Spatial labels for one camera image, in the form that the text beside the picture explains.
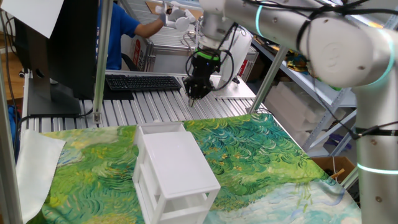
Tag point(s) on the brown cardboard sheet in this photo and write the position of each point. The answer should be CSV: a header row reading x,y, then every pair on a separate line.
x,y
155,7

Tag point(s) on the multicoloured fabric item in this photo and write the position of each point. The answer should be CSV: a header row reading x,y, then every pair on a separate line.
x,y
297,62

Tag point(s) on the grey metal shelf rack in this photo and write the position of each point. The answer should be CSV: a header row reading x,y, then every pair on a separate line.
x,y
329,96

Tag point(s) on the black keyboard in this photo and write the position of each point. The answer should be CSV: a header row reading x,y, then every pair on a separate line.
x,y
143,83

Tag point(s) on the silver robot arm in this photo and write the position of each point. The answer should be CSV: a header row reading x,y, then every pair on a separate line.
x,y
342,49

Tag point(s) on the wooden stick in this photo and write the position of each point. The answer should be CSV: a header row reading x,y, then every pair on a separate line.
x,y
338,173

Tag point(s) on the white hand-held device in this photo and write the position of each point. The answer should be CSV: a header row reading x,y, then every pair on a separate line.
x,y
180,20

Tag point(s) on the white box with red label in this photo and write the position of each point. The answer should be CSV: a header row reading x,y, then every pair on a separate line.
x,y
140,53
250,65

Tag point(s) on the white plastic drawer cabinet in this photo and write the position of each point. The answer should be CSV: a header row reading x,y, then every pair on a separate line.
x,y
177,161

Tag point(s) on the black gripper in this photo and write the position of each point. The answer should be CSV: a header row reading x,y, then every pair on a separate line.
x,y
205,70

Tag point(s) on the person torso blue shirt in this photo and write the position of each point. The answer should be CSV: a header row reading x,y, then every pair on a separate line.
x,y
115,34

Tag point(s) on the gloved person hand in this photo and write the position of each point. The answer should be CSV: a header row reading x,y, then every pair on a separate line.
x,y
162,15

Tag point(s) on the black office chair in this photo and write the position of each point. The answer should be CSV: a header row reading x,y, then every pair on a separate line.
x,y
129,62

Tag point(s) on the aluminium frame post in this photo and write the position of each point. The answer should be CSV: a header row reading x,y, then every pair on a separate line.
x,y
7,155
267,81

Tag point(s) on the white foam blocks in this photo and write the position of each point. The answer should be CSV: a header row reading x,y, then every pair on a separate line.
x,y
289,105

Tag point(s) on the green painted print tablecloth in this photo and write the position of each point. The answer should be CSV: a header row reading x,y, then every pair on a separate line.
x,y
264,155

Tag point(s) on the white paper sheet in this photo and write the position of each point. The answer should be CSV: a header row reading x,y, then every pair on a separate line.
x,y
31,15

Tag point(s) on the purple plastic item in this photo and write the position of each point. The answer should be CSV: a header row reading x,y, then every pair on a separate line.
x,y
339,141

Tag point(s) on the aluminium frame bracket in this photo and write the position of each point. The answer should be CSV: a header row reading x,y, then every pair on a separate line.
x,y
104,62

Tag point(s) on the bare person forearm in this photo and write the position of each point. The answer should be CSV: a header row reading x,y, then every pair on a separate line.
x,y
149,29

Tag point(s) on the blue fabric item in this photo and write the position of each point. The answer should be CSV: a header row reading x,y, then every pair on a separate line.
x,y
14,133

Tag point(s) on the black computer monitor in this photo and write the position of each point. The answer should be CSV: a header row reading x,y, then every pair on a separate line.
x,y
71,46

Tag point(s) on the brown cardboard box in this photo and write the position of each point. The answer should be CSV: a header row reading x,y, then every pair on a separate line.
x,y
323,163

